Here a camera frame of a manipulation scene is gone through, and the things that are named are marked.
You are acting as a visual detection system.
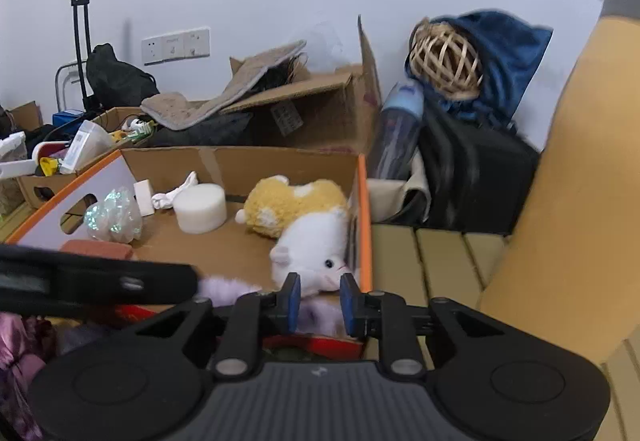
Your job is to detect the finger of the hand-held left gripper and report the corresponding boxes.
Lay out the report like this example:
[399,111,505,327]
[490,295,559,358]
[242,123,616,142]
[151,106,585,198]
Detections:
[0,243,200,317]

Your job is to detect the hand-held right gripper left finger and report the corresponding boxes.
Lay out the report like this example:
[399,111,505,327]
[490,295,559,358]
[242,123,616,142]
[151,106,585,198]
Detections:
[131,272,303,380]

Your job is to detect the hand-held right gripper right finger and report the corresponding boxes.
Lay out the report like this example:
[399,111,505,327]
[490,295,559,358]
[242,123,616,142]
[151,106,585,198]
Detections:
[339,272,507,380]

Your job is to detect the purple fluffy plush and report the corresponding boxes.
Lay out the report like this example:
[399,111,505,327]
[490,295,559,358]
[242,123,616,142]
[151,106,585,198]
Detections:
[197,275,347,338]

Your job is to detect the yellow white plush toy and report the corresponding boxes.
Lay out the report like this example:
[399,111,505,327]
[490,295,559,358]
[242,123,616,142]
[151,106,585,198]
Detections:
[234,174,359,298]

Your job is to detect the cardboard box orange edges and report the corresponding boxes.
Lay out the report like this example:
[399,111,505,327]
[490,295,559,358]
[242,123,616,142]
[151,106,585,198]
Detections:
[4,146,374,323]

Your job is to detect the white round sponge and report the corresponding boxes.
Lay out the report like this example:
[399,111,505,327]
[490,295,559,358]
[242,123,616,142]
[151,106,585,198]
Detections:
[173,183,228,235]

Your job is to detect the iridescent plastic bag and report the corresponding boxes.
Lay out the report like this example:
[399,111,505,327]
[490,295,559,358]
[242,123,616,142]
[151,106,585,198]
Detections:
[83,187,144,244]

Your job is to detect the pink shiny cloth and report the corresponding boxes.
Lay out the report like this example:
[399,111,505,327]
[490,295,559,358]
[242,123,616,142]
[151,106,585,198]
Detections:
[0,313,57,441]

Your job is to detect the small white block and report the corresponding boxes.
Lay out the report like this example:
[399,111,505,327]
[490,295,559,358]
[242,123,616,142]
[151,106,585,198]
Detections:
[133,179,156,217]

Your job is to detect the white sock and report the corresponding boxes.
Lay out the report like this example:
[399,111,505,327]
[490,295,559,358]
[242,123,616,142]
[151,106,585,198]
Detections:
[151,170,200,211]

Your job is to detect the beige bag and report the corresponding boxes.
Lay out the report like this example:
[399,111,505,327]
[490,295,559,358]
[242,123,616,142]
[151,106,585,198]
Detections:
[366,165,431,225]

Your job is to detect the dark cloth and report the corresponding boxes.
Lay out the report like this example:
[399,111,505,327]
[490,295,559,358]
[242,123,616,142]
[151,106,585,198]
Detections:
[149,112,254,148]

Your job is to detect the blue-capped clear bottle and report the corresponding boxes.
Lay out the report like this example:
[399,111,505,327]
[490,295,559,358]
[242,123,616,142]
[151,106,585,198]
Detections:
[372,80,426,180]

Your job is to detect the large cardboard box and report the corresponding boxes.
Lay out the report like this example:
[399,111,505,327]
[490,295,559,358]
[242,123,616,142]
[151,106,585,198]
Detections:
[219,14,384,155]

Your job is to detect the black backpack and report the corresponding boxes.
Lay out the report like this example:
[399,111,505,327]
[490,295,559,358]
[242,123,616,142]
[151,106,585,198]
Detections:
[419,105,542,237]

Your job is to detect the black bag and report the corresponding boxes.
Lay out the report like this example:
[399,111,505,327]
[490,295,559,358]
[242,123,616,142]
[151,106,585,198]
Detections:
[85,43,160,113]

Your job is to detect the yellow thermos jug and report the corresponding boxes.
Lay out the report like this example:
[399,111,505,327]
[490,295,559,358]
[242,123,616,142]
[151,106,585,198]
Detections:
[477,0,640,365]

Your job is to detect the wicker ball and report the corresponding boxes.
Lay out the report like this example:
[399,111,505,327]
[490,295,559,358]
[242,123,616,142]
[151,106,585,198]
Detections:
[408,17,484,100]

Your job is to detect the blue cloth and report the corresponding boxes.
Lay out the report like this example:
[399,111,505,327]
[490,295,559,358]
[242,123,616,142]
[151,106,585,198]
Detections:
[405,10,554,128]

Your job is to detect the cardboard box with handle hole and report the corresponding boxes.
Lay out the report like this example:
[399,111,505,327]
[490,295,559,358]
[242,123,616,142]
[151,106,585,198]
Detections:
[17,106,152,210]

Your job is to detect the clear container white handle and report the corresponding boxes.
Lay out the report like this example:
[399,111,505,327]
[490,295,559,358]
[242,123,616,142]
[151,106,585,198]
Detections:
[0,131,39,218]

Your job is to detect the white wall outlet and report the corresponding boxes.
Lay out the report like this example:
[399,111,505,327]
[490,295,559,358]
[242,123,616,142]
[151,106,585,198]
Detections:
[140,26,211,65]

